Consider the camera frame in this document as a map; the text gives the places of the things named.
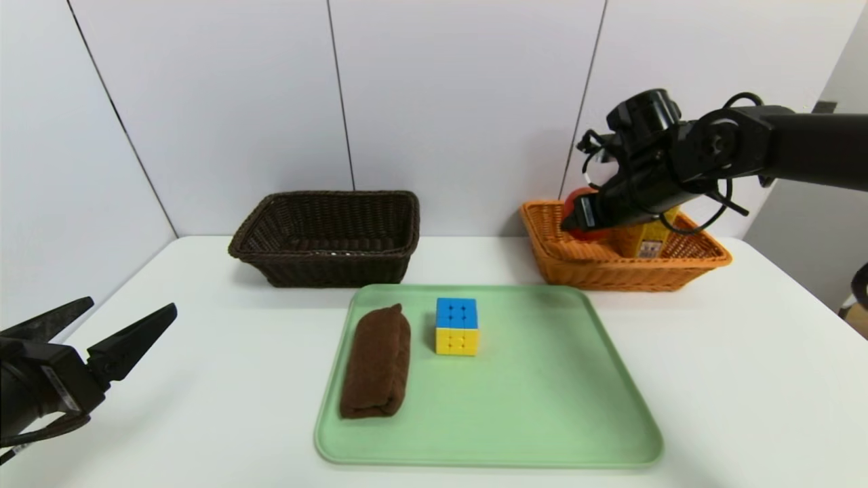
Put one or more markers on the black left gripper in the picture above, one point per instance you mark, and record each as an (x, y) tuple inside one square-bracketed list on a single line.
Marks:
[(62, 388)]

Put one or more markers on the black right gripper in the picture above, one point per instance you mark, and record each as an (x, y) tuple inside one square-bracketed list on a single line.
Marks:
[(586, 214)]

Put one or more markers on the red apple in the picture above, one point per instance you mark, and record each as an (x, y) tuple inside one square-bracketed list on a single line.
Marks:
[(575, 196)]

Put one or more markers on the yellow crisps box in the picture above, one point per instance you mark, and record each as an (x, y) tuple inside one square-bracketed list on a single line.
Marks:
[(644, 240)]

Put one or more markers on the brown towel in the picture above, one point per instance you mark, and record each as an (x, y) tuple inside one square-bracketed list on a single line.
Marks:
[(376, 359)]

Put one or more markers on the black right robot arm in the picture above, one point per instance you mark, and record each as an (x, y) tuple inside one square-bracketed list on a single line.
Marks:
[(814, 146)]

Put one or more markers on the orange wicker basket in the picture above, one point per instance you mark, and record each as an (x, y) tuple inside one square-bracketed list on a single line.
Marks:
[(610, 271)]

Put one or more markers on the dark brown wicker basket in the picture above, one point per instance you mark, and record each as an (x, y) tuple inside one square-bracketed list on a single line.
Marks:
[(325, 268)]

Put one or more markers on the colourful puzzle cube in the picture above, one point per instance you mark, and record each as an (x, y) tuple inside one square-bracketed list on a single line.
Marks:
[(456, 325)]

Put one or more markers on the light green plastic tray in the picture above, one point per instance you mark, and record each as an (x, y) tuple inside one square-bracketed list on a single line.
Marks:
[(542, 407)]

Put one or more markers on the white background object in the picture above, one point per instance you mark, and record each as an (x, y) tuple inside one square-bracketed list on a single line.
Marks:
[(856, 305)]

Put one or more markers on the black wall bracket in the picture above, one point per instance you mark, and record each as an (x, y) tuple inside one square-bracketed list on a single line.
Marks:
[(824, 107)]

